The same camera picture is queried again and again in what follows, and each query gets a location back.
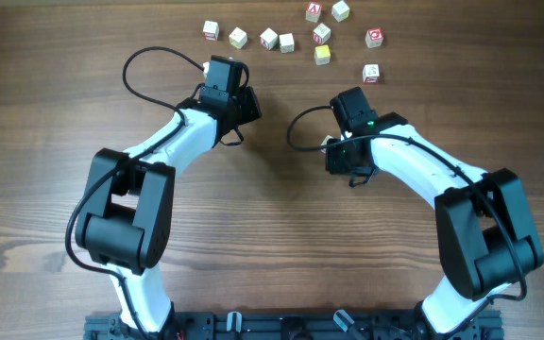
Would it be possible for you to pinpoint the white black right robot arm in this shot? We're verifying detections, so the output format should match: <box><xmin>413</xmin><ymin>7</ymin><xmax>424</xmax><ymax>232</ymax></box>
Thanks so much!
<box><xmin>323</xmin><ymin>87</ymin><xmax>544</xmax><ymax>339</ymax></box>

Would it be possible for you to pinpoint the white block red X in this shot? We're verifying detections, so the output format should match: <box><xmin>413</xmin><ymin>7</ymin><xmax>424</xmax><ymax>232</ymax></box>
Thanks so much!
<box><xmin>260</xmin><ymin>28</ymin><xmax>279</xmax><ymax>50</ymax></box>

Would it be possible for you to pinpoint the yellow top block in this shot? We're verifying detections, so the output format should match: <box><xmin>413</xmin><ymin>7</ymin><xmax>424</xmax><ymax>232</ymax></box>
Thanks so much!
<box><xmin>314</xmin><ymin>45</ymin><xmax>331</xmax><ymax>65</ymax></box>

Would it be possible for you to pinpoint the white block yellow side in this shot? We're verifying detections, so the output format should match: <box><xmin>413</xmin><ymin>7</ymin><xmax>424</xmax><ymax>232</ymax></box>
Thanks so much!
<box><xmin>229</xmin><ymin>27</ymin><xmax>248</xmax><ymax>49</ymax></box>

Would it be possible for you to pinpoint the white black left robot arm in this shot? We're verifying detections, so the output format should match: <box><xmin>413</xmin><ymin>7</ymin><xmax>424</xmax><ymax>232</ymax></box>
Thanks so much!
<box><xmin>65</xmin><ymin>56</ymin><xmax>262</xmax><ymax>339</ymax></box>

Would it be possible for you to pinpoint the white block red base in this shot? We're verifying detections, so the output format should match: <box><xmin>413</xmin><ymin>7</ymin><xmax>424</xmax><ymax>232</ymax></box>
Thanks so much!
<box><xmin>362</xmin><ymin>64</ymin><xmax>381</xmax><ymax>83</ymax></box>

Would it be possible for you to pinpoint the white block green side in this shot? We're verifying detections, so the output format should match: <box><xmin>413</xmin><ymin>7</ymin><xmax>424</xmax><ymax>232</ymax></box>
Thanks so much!
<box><xmin>279</xmin><ymin>33</ymin><xmax>295</xmax><ymax>53</ymax></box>

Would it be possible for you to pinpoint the red A block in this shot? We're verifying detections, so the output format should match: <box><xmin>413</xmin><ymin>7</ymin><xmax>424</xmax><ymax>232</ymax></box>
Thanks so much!
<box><xmin>305</xmin><ymin>1</ymin><xmax>322</xmax><ymax>23</ymax></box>

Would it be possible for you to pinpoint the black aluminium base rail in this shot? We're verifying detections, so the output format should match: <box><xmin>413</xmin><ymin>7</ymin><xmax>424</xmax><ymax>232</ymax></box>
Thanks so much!
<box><xmin>83</xmin><ymin>310</ymin><xmax>504</xmax><ymax>340</ymax></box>

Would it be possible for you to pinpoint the plain white top block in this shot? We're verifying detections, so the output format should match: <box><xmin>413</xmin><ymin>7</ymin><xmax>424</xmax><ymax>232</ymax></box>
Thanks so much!
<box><xmin>331</xmin><ymin>0</ymin><xmax>350</xmax><ymax>22</ymax></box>

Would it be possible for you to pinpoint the white block red U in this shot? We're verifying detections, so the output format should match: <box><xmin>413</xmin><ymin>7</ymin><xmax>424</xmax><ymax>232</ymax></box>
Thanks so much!
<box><xmin>313</xmin><ymin>23</ymin><xmax>332</xmax><ymax>45</ymax></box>

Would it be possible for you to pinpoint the white block red bottom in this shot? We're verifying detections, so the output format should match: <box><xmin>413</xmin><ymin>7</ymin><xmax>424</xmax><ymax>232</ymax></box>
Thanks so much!
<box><xmin>202</xmin><ymin>21</ymin><xmax>219</xmax><ymax>41</ymax></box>

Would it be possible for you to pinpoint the red O block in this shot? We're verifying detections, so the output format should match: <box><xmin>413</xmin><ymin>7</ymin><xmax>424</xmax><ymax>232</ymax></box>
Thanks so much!
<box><xmin>365</xmin><ymin>27</ymin><xmax>384</xmax><ymax>48</ymax></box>

